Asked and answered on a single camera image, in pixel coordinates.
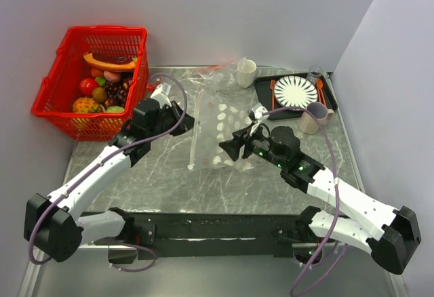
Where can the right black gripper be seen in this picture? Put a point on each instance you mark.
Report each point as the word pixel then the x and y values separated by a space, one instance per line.
pixel 232 146

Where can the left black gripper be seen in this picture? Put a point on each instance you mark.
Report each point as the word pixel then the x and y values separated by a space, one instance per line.
pixel 175 110

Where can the polka dot zip bag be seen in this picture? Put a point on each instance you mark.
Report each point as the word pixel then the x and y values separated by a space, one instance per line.
pixel 215 120

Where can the toy green cabbage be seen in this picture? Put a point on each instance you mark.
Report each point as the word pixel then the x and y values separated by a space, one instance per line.
pixel 115 109

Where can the toy pineapple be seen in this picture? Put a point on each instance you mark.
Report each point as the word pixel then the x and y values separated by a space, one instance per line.
pixel 86 105

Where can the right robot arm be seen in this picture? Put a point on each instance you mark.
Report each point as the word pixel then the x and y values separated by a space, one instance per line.
pixel 390 235

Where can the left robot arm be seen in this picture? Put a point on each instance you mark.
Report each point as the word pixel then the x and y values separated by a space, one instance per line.
pixel 55 223

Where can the crumpled clear bag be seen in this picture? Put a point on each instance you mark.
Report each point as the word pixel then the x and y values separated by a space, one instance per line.
pixel 222 76

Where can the orange fork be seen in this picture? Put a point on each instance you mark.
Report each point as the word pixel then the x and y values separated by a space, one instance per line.
pixel 272 88

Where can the toy grapes bunch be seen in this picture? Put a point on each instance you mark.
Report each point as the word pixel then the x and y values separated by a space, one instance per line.
pixel 117 93

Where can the beige purple mug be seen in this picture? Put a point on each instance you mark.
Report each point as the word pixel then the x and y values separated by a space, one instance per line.
pixel 315 116

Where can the striped white plate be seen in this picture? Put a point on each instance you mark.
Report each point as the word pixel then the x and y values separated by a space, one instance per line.
pixel 295 91

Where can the toy peach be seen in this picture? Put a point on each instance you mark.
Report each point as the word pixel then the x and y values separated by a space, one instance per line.
pixel 112 76

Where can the red plastic basket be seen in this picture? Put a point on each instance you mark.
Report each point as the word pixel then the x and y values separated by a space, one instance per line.
pixel 99 75

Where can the toy papaya slice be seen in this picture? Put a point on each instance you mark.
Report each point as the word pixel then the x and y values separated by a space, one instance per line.
pixel 110 63

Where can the toy red apple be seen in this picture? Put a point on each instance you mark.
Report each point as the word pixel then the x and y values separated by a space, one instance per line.
pixel 87 85

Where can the orange spoon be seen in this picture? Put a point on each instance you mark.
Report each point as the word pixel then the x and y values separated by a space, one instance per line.
pixel 321 96

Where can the clear glass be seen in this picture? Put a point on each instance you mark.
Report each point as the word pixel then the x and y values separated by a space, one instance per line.
pixel 314 73

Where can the black base frame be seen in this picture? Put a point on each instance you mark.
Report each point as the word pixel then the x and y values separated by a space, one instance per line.
pixel 201 235

